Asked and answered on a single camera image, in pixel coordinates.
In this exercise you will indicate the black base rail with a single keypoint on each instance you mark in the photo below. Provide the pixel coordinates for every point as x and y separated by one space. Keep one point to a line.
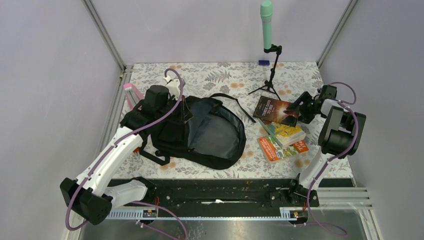
240 197

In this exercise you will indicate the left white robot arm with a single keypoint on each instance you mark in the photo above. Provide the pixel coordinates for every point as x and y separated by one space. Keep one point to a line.
89 195

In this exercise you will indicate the black fabric student bag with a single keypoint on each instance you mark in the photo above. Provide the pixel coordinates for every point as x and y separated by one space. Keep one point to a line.
201 130

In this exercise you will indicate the orange cover booklet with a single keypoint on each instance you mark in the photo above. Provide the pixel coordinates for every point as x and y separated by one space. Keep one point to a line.
272 152

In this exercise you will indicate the dark cover book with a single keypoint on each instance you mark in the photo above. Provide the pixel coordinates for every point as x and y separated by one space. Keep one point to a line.
276 111

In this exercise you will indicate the pink metronome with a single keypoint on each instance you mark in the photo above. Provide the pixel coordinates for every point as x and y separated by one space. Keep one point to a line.
132 95

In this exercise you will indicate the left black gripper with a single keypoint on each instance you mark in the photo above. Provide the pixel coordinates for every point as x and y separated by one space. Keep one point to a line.
184 114

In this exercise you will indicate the small blue box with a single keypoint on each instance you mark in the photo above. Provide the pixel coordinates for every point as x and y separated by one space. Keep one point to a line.
264 62

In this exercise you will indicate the yellow green children book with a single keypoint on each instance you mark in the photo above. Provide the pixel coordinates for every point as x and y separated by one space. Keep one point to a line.
282 135

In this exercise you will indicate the white slotted cable duct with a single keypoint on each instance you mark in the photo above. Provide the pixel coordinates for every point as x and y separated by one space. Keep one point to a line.
150 214

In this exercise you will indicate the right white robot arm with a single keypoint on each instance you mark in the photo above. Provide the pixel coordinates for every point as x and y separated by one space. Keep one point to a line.
339 137

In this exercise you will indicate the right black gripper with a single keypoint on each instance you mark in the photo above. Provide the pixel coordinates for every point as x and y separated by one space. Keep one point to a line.
305 117

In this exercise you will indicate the floral table mat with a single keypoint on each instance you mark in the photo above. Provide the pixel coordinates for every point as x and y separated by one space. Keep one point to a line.
241 81

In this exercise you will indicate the green microphone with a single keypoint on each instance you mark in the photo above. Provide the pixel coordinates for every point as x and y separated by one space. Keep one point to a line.
266 14

